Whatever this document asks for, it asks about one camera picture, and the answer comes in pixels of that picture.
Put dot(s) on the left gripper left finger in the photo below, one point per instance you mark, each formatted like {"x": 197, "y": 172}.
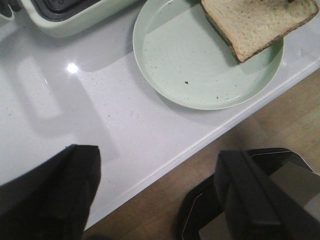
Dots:
{"x": 53, "y": 200}

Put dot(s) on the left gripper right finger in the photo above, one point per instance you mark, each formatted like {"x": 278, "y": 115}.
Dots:
{"x": 255, "y": 207}

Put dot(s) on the white bread slice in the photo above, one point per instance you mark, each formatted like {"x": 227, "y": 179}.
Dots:
{"x": 250, "y": 26}

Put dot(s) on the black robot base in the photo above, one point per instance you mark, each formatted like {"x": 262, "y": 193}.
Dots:
{"x": 201, "y": 205}

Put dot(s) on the green breakfast maker base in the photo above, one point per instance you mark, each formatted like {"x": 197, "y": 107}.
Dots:
{"x": 65, "y": 18}

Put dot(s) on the light green round plate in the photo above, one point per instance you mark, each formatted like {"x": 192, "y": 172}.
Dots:
{"x": 186, "y": 61}

